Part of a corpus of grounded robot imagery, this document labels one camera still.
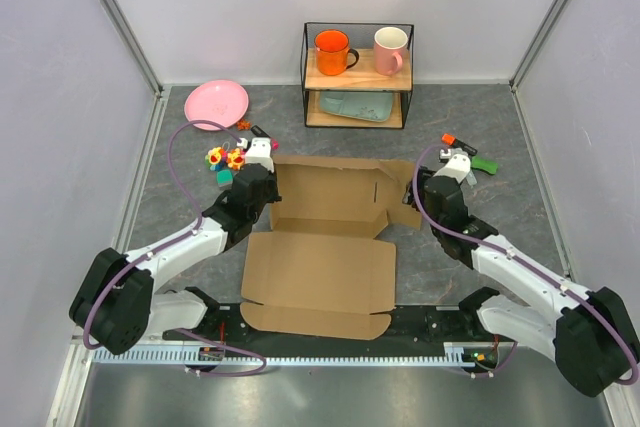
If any brown cardboard box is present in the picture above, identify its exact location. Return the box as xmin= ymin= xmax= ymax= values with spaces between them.
xmin=240 ymin=155 xmax=422 ymax=340

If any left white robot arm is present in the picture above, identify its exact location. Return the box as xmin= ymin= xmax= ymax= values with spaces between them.
xmin=69 ymin=164 xmax=281 ymax=355

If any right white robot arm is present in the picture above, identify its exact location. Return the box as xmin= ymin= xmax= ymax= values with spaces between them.
xmin=404 ymin=157 xmax=639 ymax=397

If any teal green eraser block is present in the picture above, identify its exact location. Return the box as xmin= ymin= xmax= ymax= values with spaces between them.
xmin=216 ymin=169 xmax=234 ymax=189

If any light green highlighter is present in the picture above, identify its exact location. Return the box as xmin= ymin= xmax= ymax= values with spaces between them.
xmin=466 ymin=170 xmax=477 ymax=187

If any middle orange flower plush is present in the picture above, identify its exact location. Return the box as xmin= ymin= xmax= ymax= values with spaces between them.
xmin=226 ymin=148 xmax=245 ymax=171

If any left rainbow flower plush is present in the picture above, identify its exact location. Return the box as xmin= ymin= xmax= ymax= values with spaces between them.
xmin=205 ymin=147 xmax=227 ymax=172

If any pink black highlighter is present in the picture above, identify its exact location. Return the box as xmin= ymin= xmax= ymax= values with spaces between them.
xmin=251 ymin=125 xmax=279 ymax=150

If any orange black highlighter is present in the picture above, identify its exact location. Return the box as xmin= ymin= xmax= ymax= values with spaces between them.
xmin=441 ymin=133 xmax=478 ymax=157

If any small orange bow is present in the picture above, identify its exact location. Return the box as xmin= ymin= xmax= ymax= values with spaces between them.
xmin=236 ymin=120 xmax=251 ymax=130

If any pink round plate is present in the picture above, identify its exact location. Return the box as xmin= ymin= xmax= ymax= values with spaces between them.
xmin=184 ymin=80 xmax=249 ymax=131

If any teal divided tray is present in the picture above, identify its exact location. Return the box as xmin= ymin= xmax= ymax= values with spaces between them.
xmin=318 ymin=91 xmax=393 ymax=123

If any orange enamel mug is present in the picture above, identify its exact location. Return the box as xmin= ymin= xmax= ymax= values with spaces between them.
xmin=314 ymin=29 xmax=360 ymax=76

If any pink ceramic mug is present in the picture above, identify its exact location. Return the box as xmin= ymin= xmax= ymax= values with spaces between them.
xmin=374 ymin=26 xmax=409 ymax=76

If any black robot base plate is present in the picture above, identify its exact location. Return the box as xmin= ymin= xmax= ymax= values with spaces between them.
xmin=192 ymin=303 xmax=494 ymax=356

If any black wire wooden shelf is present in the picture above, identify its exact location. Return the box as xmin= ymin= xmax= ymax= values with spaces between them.
xmin=300 ymin=21 xmax=415 ymax=129

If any slotted cable duct rail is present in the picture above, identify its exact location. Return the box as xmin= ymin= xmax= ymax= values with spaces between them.
xmin=92 ymin=343 xmax=476 ymax=368

